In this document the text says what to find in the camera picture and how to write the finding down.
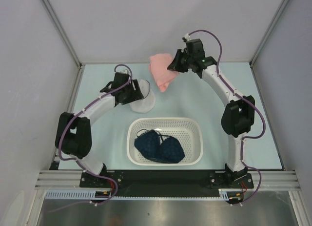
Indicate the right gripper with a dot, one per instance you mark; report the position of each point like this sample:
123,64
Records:
175,65

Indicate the navy blue lace bra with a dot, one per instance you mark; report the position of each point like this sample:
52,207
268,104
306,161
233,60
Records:
158,147

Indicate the white perforated plastic basket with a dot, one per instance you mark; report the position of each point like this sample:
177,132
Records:
185,130

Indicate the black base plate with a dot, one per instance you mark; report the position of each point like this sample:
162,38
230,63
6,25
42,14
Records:
208,178

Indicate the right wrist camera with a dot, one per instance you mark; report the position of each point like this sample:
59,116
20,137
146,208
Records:
186,38

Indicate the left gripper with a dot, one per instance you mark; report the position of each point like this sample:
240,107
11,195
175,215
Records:
136,94

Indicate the white mesh laundry bag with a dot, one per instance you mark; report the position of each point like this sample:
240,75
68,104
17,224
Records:
149,100

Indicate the white cable duct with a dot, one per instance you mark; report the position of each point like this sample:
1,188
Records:
101,195

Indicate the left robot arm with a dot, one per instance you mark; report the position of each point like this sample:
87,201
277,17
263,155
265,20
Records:
74,135

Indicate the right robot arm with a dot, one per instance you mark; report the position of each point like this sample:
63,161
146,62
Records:
238,115

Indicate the pink bra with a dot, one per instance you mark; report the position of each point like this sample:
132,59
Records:
158,68

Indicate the aluminium frame rail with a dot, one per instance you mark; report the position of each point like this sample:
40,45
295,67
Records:
58,179

